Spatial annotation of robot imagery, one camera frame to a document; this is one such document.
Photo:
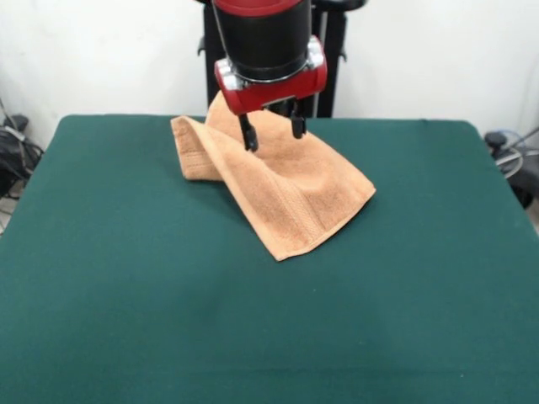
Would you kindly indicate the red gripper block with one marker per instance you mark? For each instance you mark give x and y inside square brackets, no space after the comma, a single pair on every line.
[278,90]

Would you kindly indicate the tan terry towel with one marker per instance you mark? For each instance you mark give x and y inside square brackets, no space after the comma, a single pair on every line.
[286,185]

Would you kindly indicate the dark green table cloth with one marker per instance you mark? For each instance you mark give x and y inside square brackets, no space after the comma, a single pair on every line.
[168,294]

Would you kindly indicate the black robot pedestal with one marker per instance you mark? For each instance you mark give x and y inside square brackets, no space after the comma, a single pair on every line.
[328,63]

